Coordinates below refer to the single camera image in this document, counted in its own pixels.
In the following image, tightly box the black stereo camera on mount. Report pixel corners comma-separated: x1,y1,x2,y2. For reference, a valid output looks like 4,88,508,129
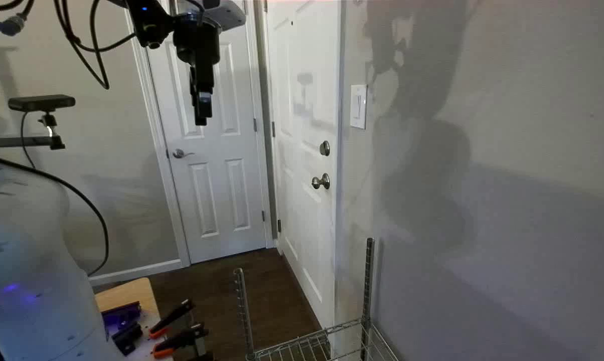
0,91,78,153

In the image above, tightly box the white panelled entry door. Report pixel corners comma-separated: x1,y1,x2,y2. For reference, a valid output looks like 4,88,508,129
265,0,344,330

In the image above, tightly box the black cable with connector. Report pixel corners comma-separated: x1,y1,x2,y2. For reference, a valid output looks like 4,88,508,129
0,0,38,38

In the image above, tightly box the white door with lever handle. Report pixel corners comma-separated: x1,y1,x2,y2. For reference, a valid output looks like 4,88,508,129
129,0,276,267

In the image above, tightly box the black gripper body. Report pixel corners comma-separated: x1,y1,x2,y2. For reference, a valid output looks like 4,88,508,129
172,17,222,95

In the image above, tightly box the black and orange clamp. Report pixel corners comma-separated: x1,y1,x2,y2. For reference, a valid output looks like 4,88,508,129
147,297,197,341
149,320,210,361

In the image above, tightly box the wooden table board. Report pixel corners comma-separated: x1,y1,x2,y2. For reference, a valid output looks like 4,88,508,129
91,274,163,325

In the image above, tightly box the purple plastic item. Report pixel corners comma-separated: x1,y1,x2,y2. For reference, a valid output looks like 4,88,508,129
100,300,145,336

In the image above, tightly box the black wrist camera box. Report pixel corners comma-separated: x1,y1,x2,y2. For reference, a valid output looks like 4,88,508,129
126,0,180,50

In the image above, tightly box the silver round door knob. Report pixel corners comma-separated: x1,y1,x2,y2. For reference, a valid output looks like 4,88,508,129
310,173,332,192

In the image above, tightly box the metal wire shelf rack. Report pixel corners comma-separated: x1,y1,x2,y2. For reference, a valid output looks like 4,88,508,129
231,236,400,361

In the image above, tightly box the white wall light switch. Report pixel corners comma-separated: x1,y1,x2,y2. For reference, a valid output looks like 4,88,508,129
349,82,368,129

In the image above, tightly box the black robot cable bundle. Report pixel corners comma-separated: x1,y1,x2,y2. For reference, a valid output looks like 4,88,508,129
50,0,141,91

